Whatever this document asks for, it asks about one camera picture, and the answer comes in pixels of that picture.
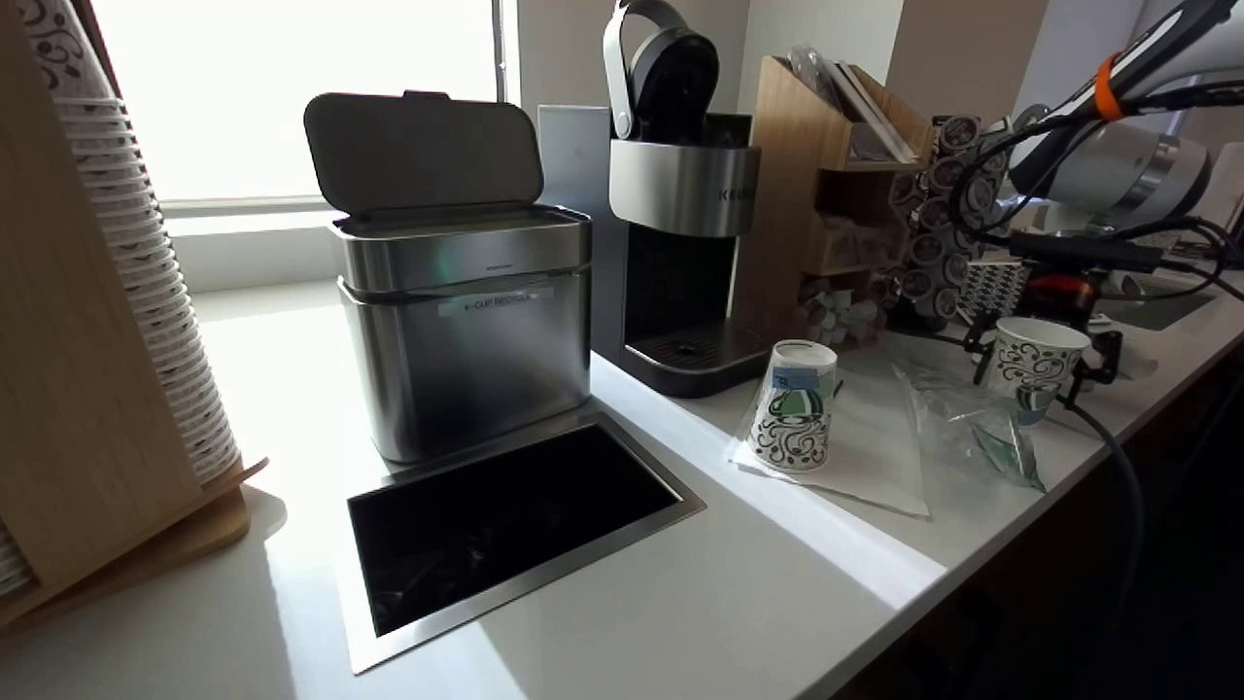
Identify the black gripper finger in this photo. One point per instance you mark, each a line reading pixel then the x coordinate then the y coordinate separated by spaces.
pixel 983 338

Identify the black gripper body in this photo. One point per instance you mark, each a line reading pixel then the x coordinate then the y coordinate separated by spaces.
pixel 1062 273

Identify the patterned paper cup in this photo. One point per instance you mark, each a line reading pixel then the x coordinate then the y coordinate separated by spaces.
pixel 796 407
pixel 1033 359

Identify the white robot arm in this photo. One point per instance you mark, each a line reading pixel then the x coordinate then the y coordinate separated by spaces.
pixel 1112 177

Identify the stack of paper cups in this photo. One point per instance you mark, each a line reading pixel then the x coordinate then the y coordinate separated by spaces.
pixel 118 189

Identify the clear plastic zip bag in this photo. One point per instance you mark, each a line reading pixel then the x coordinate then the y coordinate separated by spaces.
pixel 966 425

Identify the coffee pod carousel rack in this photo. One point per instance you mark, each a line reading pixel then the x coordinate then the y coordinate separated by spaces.
pixel 937 254

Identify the wooden condiment organizer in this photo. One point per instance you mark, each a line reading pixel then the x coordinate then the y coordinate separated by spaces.
pixel 822 207

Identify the black silver coffee machine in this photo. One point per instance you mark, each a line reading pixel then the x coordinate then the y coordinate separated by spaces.
pixel 681 182

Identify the stainless steel trash bin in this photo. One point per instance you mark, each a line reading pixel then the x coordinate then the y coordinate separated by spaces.
pixel 463 289

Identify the countertop trash chute opening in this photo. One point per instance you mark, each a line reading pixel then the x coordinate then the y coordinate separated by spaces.
pixel 433 554

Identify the wooden cup dispenser box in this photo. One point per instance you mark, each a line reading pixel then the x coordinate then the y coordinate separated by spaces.
pixel 94 477

